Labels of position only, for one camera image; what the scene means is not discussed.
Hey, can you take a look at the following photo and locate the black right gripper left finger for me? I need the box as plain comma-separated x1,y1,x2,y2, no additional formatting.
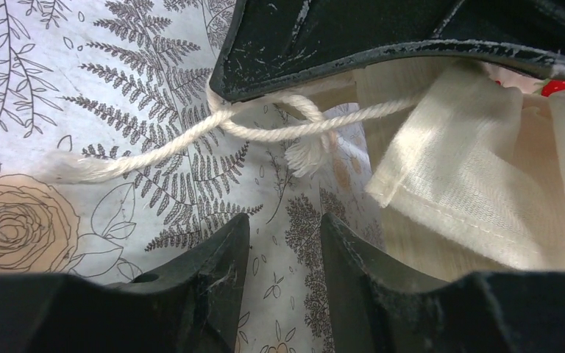
0,213,250,352

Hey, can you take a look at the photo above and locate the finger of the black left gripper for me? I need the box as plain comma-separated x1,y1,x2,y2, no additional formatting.
210,0,565,102

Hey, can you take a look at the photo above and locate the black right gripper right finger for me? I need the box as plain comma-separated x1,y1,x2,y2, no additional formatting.
320,213,565,353

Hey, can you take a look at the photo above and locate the wooden pet bed frame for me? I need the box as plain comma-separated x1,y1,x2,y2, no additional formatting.
282,58,565,284

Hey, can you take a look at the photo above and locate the red strawberry print duvet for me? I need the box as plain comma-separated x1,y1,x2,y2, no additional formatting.
46,59,565,270

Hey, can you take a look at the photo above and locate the floral table mat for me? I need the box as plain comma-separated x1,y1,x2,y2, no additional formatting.
0,1,384,352

